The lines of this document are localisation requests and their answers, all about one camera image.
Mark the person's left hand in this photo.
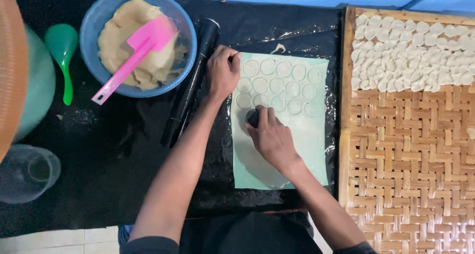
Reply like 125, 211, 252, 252
206, 44, 243, 101

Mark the person's right hand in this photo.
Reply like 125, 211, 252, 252
245, 105, 303, 170

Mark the black round dough cutter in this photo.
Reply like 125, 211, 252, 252
247, 109, 260, 128

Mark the light green rolling mat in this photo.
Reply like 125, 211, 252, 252
230, 52, 330, 191

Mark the black rolling pin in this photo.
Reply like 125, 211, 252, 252
160, 18, 220, 148

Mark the pink plastic spatula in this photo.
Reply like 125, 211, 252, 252
91, 15, 179, 106

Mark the beige dough mass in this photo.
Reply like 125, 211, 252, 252
97, 0, 188, 91

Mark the thin rolled dough sheet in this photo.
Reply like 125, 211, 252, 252
233, 57, 326, 189

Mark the blue plastic bowl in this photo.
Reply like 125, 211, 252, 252
79, 0, 197, 98

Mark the black plastic sheet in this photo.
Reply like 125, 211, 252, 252
0, 0, 343, 239

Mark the green plastic spoon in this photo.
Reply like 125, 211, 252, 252
45, 23, 79, 106

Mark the pile of cut dough rounds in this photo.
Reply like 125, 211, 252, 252
350, 14, 475, 93

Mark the person's black clothing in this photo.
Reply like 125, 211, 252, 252
118, 210, 377, 254

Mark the teal round container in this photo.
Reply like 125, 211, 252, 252
13, 24, 56, 142

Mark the woven bamboo tray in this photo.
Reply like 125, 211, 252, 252
338, 6, 475, 254

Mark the orange woven basket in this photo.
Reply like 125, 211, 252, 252
0, 0, 29, 162

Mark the clear plastic cup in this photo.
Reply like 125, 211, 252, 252
0, 144, 62, 204

